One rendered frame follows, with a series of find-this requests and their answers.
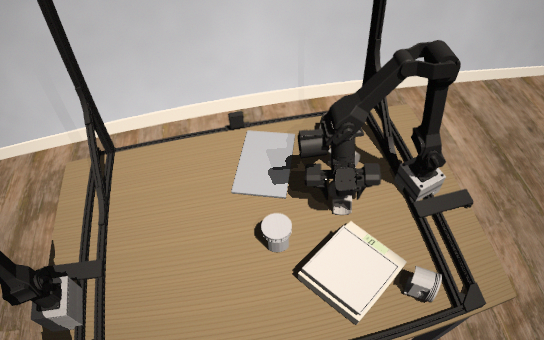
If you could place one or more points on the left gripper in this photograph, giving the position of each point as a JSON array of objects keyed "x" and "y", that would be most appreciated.
[{"x": 314, "y": 175}]

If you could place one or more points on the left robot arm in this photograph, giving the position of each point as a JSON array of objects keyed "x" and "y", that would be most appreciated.
[{"x": 349, "y": 113}]

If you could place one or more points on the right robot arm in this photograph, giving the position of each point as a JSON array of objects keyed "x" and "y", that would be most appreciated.
[{"x": 20, "y": 283}]

